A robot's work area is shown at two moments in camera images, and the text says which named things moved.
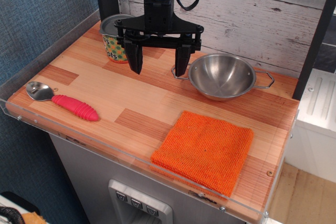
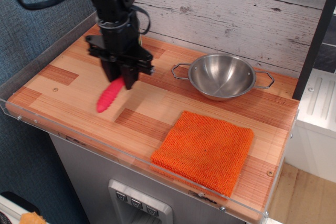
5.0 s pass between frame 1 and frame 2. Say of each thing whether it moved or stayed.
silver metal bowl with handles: stayed
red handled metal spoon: moved
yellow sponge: stayed
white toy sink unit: stayed
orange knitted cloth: stayed
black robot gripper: moved
